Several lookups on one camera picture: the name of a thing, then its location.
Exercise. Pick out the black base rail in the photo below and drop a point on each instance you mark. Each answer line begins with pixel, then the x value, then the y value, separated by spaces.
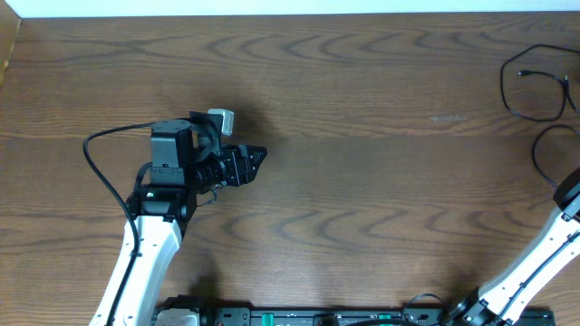
pixel 200 311

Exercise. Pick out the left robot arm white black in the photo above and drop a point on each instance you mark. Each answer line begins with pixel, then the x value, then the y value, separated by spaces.
pixel 188 159

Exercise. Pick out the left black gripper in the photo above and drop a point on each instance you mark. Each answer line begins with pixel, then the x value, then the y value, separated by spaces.
pixel 239 162

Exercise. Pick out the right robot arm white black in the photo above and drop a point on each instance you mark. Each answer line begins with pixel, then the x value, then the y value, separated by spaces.
pixel 502 300

